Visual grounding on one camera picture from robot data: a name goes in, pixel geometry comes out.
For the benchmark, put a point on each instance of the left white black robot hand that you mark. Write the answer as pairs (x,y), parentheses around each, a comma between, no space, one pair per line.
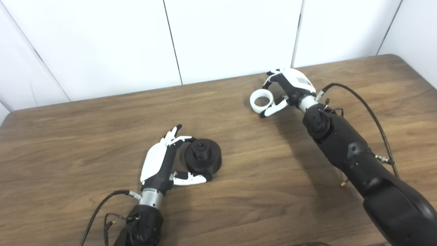
(157,165)

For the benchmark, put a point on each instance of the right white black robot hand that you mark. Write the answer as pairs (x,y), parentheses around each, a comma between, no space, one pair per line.
(293,85)

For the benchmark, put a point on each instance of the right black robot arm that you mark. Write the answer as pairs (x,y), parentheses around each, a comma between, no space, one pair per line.
(358,160)

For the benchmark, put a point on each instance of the round black stepped part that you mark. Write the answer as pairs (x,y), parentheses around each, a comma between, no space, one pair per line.
(205,157)

